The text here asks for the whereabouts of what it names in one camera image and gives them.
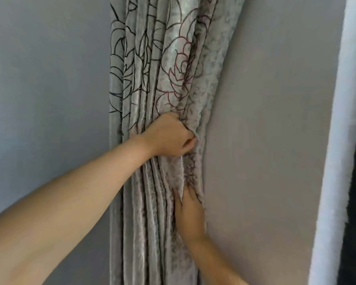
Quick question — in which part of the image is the person's right hand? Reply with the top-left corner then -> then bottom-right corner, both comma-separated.
174,187 -> 206,241

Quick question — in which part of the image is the person's left hand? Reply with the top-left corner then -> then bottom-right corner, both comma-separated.
141,112 -> 198,157

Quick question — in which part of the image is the grey floral patterned curtain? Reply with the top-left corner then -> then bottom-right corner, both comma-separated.
108,0 -> 247,285

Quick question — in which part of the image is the person's left forearm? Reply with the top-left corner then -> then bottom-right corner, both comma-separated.
0,136 -> 155,285

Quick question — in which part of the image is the person's right forearm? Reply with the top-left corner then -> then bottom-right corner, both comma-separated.
182,230 -> 250,285

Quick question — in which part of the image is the white window frame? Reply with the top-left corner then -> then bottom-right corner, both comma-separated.
308,0 -> 356,285

